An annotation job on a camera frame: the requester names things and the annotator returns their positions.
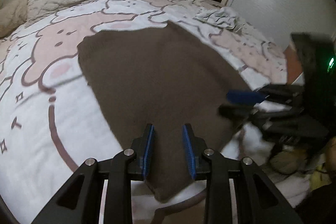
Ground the brown knit cardigan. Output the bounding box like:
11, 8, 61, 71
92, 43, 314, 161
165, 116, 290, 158
77, 22, 249, 202

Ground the white grey crumpled cloth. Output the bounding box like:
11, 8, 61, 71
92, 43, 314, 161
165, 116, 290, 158
194, 7, 246, 31

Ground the bear print bed sheet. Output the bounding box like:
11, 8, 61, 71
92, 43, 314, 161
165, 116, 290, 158
1, 0, 289, 223

